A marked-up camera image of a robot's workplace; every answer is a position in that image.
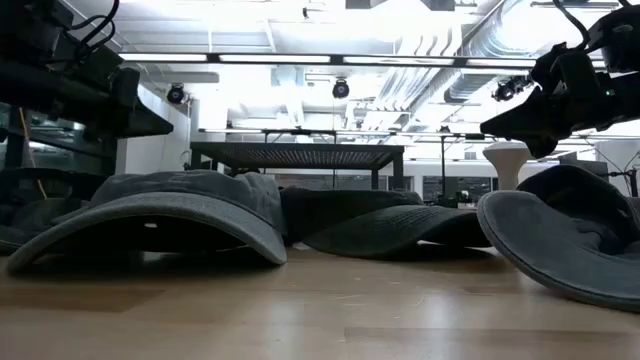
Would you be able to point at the black spotlight cluster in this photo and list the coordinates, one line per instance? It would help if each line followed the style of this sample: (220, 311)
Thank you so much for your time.
(507, 90)

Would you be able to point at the black baseball cap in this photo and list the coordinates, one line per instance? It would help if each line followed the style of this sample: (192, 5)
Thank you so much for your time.
(35, 220)

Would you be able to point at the white-topped brass stand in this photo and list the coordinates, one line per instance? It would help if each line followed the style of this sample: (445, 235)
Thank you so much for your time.
(507, 165)

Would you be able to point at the black vertical pole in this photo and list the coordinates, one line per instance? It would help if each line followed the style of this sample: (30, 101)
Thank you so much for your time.
(443, 165)

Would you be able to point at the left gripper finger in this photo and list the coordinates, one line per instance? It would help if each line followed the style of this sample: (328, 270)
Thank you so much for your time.
(145, 122)

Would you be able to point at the black ceiling spotlight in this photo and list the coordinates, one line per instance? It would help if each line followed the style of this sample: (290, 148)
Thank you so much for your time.
(341, 89)
(176, 94)

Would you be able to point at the dark charcoal baseball cap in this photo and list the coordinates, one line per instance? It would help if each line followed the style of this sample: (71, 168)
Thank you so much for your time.
(390, 225)

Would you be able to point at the long linear ceiling lamp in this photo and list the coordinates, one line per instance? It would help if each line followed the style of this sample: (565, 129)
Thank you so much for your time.
(275, 58)

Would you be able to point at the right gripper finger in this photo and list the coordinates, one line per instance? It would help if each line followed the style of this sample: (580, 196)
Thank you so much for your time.
(544, 146)
(530, 120)

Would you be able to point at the blue-gray baseball cap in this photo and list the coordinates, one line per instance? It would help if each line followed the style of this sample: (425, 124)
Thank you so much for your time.
(175, 200)

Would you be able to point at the distant linear lamp rail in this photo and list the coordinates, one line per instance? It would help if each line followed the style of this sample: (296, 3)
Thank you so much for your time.
(300, 131)

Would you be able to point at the silver ventilation duct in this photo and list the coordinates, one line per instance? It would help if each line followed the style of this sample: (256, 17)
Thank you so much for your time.
(475, 82)

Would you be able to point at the gray perforated metal shelf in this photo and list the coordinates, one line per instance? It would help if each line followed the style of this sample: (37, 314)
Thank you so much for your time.
(300, 155)

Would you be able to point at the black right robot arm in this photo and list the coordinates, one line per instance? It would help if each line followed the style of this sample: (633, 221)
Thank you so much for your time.
(620, 40)

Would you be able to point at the light gray baseball cap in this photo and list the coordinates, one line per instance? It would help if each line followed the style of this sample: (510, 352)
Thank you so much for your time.
(550, 240)

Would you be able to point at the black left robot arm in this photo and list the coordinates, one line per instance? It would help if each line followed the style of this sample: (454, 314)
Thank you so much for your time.
(30, 50)

